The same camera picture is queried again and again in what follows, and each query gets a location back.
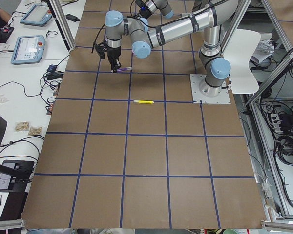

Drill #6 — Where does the lower teach pendant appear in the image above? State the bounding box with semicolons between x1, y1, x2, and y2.
11;35;45;65

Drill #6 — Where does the power strip with cables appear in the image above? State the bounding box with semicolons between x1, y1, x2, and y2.
264;102;293;166

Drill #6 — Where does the yellow marker pen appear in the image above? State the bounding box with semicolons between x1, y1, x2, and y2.
133;100;154;104

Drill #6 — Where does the white plastic chair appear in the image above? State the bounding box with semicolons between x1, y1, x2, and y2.
224;29;261;94

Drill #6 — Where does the bag of brown pieces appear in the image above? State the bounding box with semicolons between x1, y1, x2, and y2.
14;121;30;132

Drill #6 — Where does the teach pendant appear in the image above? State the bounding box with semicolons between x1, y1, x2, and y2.
11;35;45;65
20;4;52;27

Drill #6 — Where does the purple marker pen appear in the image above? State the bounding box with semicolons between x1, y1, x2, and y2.
116;67;132;73

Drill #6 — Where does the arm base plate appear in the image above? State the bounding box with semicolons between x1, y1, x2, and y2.
190;74;231;104

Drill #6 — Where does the aluminium frame post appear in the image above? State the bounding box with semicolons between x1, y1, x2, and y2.
45;0;76;51

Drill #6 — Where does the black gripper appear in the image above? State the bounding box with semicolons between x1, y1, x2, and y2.
92;40;121;73

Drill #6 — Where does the black cable bundle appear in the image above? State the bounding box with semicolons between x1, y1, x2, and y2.
21;64;65;115

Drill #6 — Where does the upper teach pendant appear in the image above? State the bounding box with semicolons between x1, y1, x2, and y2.
20;4;52;27

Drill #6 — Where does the black power adapter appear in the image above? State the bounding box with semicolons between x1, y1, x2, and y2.
65;14;80;22

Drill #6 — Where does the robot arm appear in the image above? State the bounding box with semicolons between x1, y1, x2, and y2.
135;0;174;19
92;0;238;98

